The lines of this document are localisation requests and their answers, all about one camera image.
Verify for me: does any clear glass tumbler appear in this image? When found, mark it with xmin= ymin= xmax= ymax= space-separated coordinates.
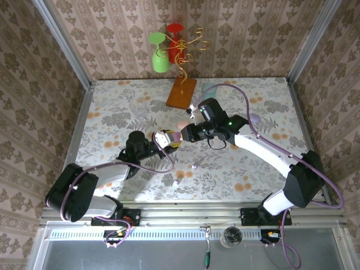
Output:
xmin=128 ymin=97 xmax=149 ymax=121

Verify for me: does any teal plastic cup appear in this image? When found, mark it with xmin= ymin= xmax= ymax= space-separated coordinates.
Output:
xmin=201 ymin=82 xmax=218 ymax=101

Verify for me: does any green wine glass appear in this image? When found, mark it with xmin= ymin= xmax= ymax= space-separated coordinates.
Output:
xmin=148 ymin=31 xmax=172 ymax=74

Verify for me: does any black power connector block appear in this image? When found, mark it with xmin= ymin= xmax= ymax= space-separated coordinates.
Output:
xmin=259 ymin=229 xmax=282 ymax=245
xmin=102 ymin=229 xmax=132 ymax=245

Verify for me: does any red wine glass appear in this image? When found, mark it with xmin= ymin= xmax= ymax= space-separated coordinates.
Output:
xmin=165 ymin=23 xmax=186 ymax=65

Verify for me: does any clear glass jar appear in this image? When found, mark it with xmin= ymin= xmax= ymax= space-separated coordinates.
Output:
xmin=220 ymin=226 xmax=244 ymax=249

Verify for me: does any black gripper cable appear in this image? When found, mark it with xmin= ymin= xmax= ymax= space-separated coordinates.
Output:
xmin=207 ymin=137 xmax=228 ymax=150

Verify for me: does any gold wire glass holder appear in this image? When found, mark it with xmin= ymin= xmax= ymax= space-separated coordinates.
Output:
xmin=156 ymin=27 xmax=211 ymax=111

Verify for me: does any aluminium table side rail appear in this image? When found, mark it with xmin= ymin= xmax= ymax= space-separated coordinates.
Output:
xmin=286 ymin=77 xmax=343 ymax=209
xmin=39 ymin=80 xmax=96 ymax=220

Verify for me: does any slotted grey cable duct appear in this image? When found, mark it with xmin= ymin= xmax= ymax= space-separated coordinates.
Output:
xmin=48 ymin=228 xmax=284 ymax=240

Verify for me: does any aluminium frame corner post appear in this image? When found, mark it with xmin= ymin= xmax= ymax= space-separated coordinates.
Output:
xmin=286 ymin=0 xmax=343 ymax=85
xmin=30 ymin=0 xmax=93 ymax=91

